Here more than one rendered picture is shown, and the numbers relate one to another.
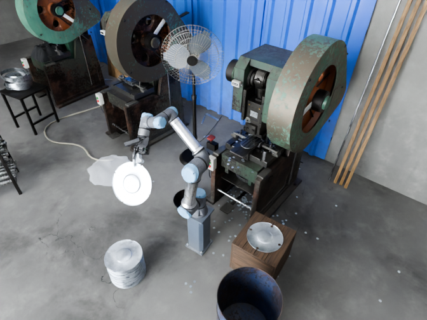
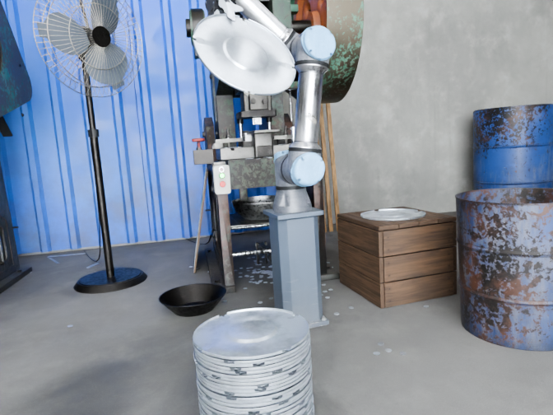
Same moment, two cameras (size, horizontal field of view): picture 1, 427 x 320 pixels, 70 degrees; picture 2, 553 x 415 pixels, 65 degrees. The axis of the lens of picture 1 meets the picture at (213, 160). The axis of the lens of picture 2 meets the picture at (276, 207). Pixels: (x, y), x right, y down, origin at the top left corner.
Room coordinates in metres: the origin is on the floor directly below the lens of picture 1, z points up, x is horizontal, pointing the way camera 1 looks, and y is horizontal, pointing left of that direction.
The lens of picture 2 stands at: (0.62, 1.43, 0.70)
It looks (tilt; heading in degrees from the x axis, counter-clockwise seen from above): 8 degrees down; 310
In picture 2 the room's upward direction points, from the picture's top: 4 degrees counter-clockwise
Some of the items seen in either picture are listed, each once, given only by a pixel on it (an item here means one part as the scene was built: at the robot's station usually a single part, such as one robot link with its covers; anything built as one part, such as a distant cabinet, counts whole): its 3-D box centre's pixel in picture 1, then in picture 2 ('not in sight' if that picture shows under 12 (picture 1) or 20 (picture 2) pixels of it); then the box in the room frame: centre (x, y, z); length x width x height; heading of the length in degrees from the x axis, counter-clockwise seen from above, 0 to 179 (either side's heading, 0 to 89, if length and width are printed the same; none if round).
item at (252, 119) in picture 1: (256, 115); (255, 82); (2.21, -0.35, 1.04); 0.17 x 0.15 x 0.30; 142
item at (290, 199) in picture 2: (198, 207); (291, 197); (1.66, 0.11, 0.50); 0.15 x 0.15 x 0.10
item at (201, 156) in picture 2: (212, 150); (204, 167); (2.26, 0.01, 0.62); 0.10 x 0.06 x 0.20; 52
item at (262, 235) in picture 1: (264, 236); (392, 214); (1.49, -0.43, 0.35); 0.29 x 0.29 x 0.01
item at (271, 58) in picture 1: (265, 126); (253, 124); (2.36, -0.46, 0.83); 0.79 x 0.43 x 1.34; 142
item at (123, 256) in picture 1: (123, 255); (251, 330); (1.36, 0.69, 0.25); 0.29 x 0.29 x 0.01
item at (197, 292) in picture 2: (187, 201); (193, 301); (2.14, 0.25, 0.04); 0.30 x 0.30 x 0.07
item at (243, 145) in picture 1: (243, 152); (263, 143); (2.11, -0.27, 0.72); 0.25 x 0.14 x 0.14; 142
